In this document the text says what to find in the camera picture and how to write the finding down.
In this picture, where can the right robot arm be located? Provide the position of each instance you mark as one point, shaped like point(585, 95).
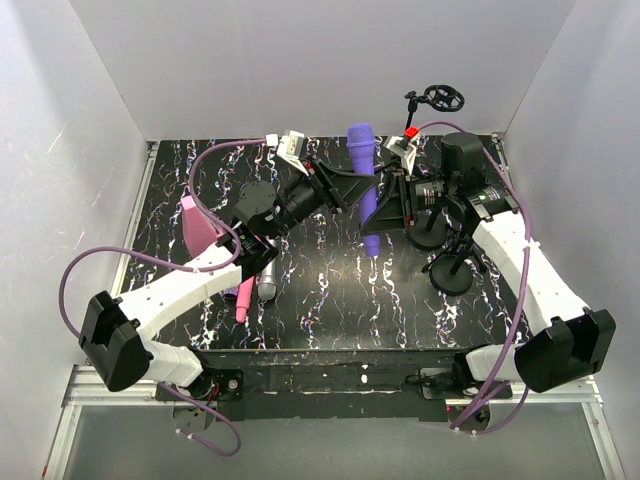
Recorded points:
point(459, 211)

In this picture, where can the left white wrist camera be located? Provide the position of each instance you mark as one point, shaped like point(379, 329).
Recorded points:
point(288, 147)

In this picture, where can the tall tripod microphone stand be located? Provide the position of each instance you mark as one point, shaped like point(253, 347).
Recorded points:
point(442, 98)

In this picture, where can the pink microphone case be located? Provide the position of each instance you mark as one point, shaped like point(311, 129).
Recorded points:
point(198, 231)

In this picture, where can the aluminium rail frame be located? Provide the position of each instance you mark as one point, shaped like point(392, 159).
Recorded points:
point(569, 340)

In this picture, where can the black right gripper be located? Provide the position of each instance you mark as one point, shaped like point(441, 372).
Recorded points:
point(405, 198)

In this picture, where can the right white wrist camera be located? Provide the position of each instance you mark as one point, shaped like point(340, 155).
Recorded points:
point(405, 148)

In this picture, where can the pink microphone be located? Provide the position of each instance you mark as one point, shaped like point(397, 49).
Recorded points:
point(243, 299)

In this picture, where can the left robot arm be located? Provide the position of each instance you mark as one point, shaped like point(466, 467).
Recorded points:
point(118, 334)

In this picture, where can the silver microphone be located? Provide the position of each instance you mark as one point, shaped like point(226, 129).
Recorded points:
point(266, 282)

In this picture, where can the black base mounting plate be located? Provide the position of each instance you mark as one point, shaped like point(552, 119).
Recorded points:
point(324, 384)

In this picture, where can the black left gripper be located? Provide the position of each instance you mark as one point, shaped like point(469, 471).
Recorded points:
point(326, 185)

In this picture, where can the round base stand with clip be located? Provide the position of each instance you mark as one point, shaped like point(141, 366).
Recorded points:
point(430, 230)

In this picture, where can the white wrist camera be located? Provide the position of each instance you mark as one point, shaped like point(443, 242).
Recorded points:
point(405, 148)
point(288, 147)

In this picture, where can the round base stand with scissor clamp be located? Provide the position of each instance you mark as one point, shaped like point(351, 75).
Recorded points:
point(452, 270)

